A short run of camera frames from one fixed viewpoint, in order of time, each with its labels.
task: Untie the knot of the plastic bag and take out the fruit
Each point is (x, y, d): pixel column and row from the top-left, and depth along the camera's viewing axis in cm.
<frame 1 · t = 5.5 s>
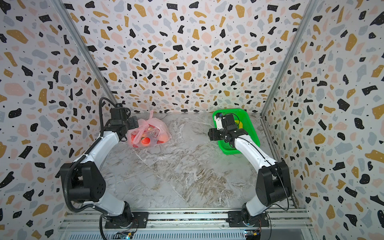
left hand: (124, 118, 87), fingers open
right hand: (210, 129, 87), fingers open
pink plastic bag: (146, 132, 103), point 8 cm above the table

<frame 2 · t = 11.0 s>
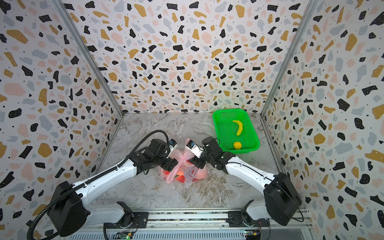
left hand: (172, 156, 82), fingers open
right hand: (189, 153, 81), fingers open
pink plastic bag: (185, 172, 87), point 6 cm above the table
yellow banana: (240, 127, 113), point 3 cm above the table
yellow lemon: (237, 145, 100), point 5 cm above the table

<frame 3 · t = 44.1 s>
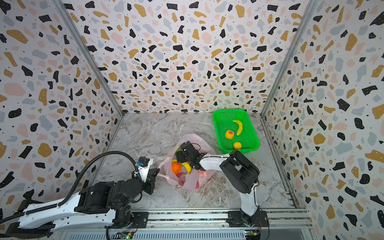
left hand: (160, 171, 64), fingers closed
right hand: (177, 150, 92), fingers open
pink plastic bag: (185, 180, 77), point 13 cm above the table
orange fruit: (176, 167, 87), point 7 cm above the table
the other named things where they were.

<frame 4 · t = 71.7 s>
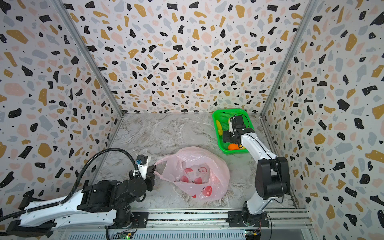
left hand: (156, 168, 65), fingers closed
right hand: (226, 133, 92), fingers open
pink plastic bag: (202, 172, 92), on the table
orange fruit: (233, 146, 98), point 6 cm above the table
